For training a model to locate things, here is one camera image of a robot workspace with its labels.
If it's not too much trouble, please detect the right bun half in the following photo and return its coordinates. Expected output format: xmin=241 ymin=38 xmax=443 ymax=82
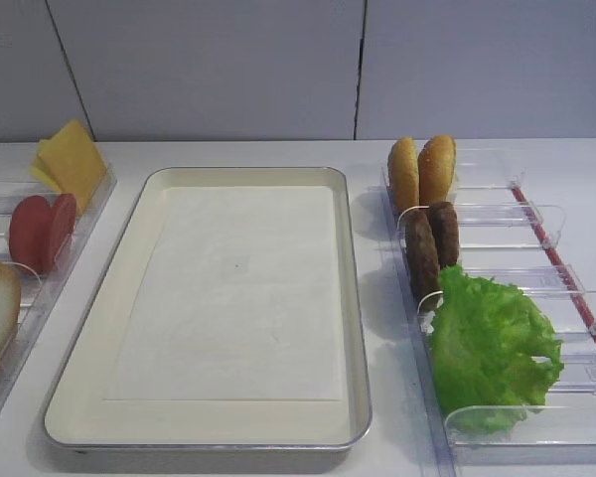
xmin=418 ymin=135 xmax=456 ymax=206

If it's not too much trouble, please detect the left bun half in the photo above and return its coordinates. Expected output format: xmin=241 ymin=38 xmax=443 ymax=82
xmin=387 ymin=137 xmax=419 ymax=213

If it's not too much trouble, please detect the red tomato slice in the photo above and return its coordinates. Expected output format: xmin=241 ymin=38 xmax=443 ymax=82
xmin=9 ymin=195 xmax=51 ymax=274
xmin=42 ymin=193 xmax=77 ymax=273

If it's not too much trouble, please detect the bun half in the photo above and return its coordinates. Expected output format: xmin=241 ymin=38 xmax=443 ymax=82
xmin=387 ymin=137 xmax=419 ymax=213
xmin=418 ymin=135 xmax=456 ymax=206

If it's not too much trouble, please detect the clear acrylic right food rack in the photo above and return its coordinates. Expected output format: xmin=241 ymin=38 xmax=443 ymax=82
xmin=381 ymin=150 xmax=596 ymax=476

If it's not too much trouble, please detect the cream metal serving tray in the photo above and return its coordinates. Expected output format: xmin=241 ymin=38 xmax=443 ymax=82
xmin=44 ymin=167 xmax=372 ymax=450

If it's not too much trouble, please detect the front yellow cheese slice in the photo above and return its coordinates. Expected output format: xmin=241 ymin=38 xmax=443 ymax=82
xmin=42 ymin=119 xmax=107 ymax=215

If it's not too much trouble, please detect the clear acrylic left food rack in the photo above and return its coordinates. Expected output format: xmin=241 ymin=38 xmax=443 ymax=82
xmin=0 ymin=165 xmax=116 ymax=402

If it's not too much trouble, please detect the clear acrylic food rack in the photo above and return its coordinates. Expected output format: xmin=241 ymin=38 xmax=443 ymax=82
xmin=0 ymin=165 xmax=116 ymax=402
xmin=381 ymin=150 xmax=596 ymax=476

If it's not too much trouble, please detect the front brown meat patty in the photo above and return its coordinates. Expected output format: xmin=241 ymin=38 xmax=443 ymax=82
xmin=404 ymin=209 xmax=440 ymax=312

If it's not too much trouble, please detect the white paper tray liner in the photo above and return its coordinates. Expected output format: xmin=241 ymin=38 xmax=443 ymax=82
xmin=108 ymin=186 xmax=342 ymax=400

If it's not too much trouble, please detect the rear brown meat patty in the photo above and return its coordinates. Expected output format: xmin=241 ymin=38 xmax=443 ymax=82
xmin=426 ymin=202 xmax=460 ymax=269

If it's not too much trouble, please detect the yellow cheese slice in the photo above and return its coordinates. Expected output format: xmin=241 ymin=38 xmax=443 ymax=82
xmin=30 ymin=139 xmax=63 ymax=193
xmin=42 ymin=119 xmax=107 ymax=215

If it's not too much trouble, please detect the brown meat patty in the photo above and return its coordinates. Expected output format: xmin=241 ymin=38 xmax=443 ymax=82
xmin=404 ymin=209 xmax=440 ymax=312
xmin=426 ymin=202 xmax=460 ymax=269

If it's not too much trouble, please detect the rear yellow cheese slice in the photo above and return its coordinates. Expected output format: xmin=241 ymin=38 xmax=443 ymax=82
xmin=30 ymin=139 xmax=63 ymax=193

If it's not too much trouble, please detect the rear red tomato slice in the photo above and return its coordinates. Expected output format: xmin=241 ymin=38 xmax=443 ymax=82
xmin=42 ymin=193 xmax=77 ymax=273

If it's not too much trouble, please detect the front red tomato slice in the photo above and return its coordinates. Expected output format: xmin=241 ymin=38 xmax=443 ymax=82
xmin=9 ymin=195 xmax=51 ymax=274

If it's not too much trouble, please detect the red tape strip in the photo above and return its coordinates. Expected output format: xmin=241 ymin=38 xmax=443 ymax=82
xmin=510 ymin=184 xmax=596 ymax=382

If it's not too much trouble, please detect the green lettuce leaf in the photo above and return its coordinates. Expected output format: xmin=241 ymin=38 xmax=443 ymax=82
xmin=428 ymin=265 xmax=564 ymax=433

